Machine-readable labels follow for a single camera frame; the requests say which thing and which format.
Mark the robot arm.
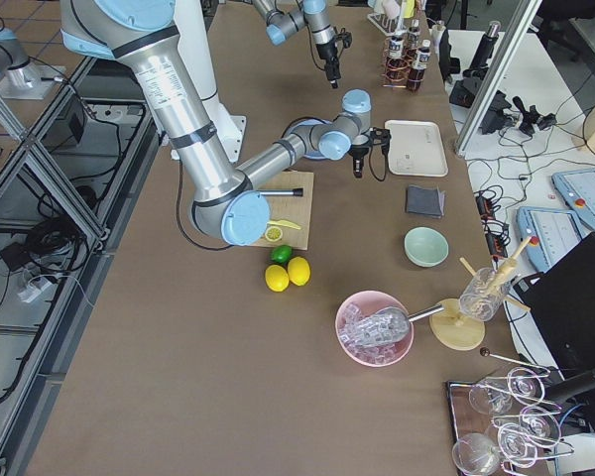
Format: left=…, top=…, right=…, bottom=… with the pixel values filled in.
left=251, top=0, right=341, bottom=88
left=60, top=1, right=371, bottom=246

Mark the wine glass rack tray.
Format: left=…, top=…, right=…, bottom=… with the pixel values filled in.
left=445, top=364, right=574, bottom=475

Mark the wooden cup tree stand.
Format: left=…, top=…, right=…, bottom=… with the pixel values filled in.
left=429, top=236, right=533, bottom=351

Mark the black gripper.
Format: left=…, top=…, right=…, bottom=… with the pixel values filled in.
left=349, top=134, right=371, bottom=178
left=316, top=42, right=340, bottom=89

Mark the aluminium frame post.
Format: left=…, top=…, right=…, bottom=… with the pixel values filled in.
left=454, top=0, right=541, bottom=158

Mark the steel muddler rod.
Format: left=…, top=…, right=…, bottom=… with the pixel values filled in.
left=260, top=187, right=304, bottom=197

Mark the pink bowl with ice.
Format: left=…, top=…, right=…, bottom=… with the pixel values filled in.
left=335, top=291, right=415, bottom=367

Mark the clear glass mug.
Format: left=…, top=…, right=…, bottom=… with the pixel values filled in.
left=458, top=268, right=511, bottom=322

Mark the green lime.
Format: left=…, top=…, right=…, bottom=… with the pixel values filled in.
left=271, top=245, right=293, bottom=265

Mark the copper wire bottle rack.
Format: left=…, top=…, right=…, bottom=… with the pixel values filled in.
left=381, top=32, right=413, bottom=89

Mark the blue plate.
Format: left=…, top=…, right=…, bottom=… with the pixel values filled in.
left=282, top=117, right=330, bottom=161

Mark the wooden cutting board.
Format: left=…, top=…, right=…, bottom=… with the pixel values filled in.
left=253, top=171, right=314, bottom=250

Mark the green bowl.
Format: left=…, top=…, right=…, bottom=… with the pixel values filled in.
left=404, top=227, right=449, bottom=268

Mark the teach pendant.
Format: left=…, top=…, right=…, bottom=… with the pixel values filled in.
left=516, top=206, right=587, bottom=272
left=551, top=169, right=595, bottom=230

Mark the tea bottle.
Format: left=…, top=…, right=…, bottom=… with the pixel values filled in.
left=384, top=30, right=406, bottom=84
left=407, top=19, right=420, bottom=57
left=407, top=40, right=431, bottom=92

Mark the cream rabbit tray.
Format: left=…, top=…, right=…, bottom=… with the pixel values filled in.
left=385, top=119, right=448, bottom=178

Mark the yellow lemon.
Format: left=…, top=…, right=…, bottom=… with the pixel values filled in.
left=265, top=264, right=290, bottom=293
left=287, top=257, right=311, bottom=286

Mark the yellow plastic knife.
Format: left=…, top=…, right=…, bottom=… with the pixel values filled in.
left=268, top=219, right=301, bottom=230

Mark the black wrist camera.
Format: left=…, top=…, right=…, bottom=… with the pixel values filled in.
left=335, top=28, right=352, bottom=50
left=369, top=127, right=392, bottom=157

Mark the grey folded cloth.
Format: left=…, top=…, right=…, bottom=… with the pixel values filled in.
left=406, top=185, right=445, bottom=218

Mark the lemon slice lower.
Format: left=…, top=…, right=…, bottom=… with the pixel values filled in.
left=264, top=225, right=284, bottom=243

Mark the metal ice scoop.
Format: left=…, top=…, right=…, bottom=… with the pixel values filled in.
left=360, top=304, right=444, bottom=347

